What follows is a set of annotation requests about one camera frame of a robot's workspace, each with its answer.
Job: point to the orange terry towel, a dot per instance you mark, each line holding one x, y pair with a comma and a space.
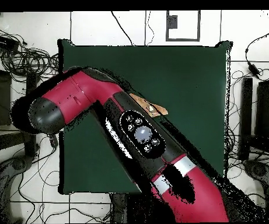
157, 109

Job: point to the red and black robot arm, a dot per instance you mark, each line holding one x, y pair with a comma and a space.
78, 93

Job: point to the dark green table cloth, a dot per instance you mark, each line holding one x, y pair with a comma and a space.
183, 77

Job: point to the small black power strip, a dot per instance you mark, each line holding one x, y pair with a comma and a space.
53, 141

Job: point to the small dark grey box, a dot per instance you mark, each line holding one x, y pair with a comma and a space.
172, 22

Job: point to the black upright bar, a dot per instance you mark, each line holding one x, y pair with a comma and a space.
246, 112

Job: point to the dark round caster base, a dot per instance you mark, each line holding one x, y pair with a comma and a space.
22, 163
258, 169

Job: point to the long black power strip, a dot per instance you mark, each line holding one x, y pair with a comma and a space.
1, 42

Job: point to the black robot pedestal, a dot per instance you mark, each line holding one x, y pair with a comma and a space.
119, 207

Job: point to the dark wooden furniture frame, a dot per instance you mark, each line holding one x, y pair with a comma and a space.
2, 100

